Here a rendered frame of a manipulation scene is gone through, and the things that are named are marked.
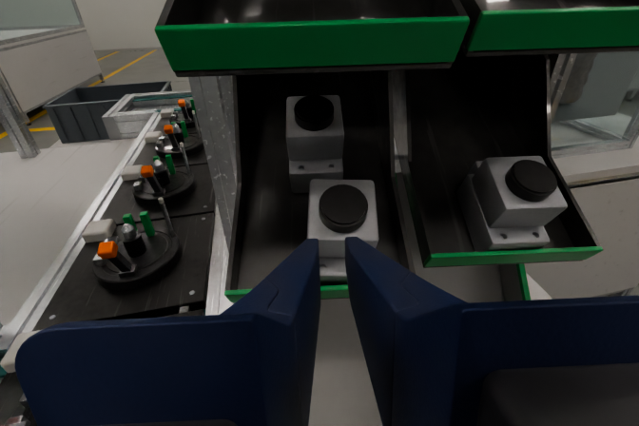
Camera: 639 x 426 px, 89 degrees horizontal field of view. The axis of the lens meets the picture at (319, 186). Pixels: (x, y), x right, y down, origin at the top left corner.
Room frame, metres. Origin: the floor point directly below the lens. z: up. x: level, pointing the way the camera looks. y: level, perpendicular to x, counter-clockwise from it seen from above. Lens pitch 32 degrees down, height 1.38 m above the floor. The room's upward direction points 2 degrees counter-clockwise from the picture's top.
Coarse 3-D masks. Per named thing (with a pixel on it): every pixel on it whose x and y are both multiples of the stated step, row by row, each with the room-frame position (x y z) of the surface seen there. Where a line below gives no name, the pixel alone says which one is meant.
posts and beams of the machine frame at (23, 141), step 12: (0, 84) 1.14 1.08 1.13; (0, 96) 1.11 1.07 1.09; (0, 108) 1.11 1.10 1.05; (12, 108) 1.14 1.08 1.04; (0, 120) 1.11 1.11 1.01; (12, 120) 1.11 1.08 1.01; (12, 132) 1.11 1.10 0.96; (24, 132) 1.13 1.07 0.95; (24, 144) 1.11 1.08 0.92; (24, 156) 1.11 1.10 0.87
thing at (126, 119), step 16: (128, 96) 1.57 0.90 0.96; (144, 96) 1.56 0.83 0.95; (160, 96) 1.57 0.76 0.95; (176, 96) 1.57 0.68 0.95; (192, 96) 1.57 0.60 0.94; (112, 112) 1.31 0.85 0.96; (128, 112) 1.31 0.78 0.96; (144, 112) 1.30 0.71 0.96; (112, 128) 1.26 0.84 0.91; (128, 128) 1.28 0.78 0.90
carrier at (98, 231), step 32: (96, 224) 0.51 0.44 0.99; (128, 224) 0.43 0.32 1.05; (160, 224) 0.54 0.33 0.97; (192, 224) 0.53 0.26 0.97; (96, 256) 0.41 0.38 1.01; (128, 256) 0.42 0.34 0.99; (160, 256) 0.42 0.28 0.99; (192, 256) 0.44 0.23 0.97; (64, 288) 0.37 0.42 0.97; (96, 288) 0.37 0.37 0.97; (128, 288) 0.37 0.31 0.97; (160, 288) 0.37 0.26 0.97; (192, 288) 0.36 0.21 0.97; (64, 320) 0.31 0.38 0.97
